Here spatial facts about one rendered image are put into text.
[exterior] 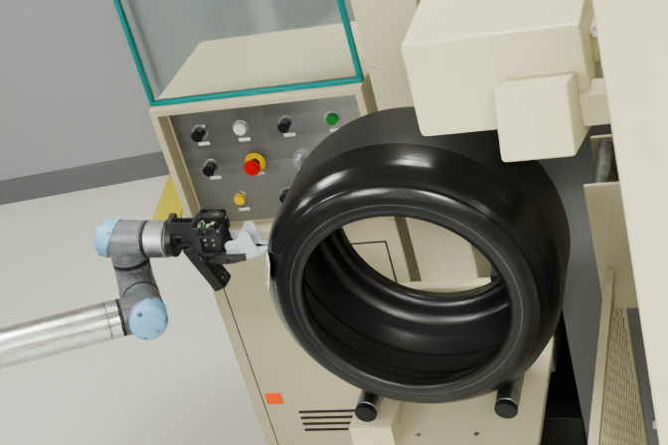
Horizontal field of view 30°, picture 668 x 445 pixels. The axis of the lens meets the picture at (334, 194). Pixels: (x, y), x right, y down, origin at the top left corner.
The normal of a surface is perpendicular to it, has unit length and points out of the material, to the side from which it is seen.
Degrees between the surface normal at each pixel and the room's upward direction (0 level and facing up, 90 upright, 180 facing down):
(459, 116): 90
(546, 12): 0
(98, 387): 0
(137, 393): 0
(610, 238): 90
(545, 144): 72
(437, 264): 90
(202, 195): 90
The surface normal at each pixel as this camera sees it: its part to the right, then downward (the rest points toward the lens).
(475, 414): -0.24, -0.84
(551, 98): -0.29, 0.25
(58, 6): -0.07, 0.51
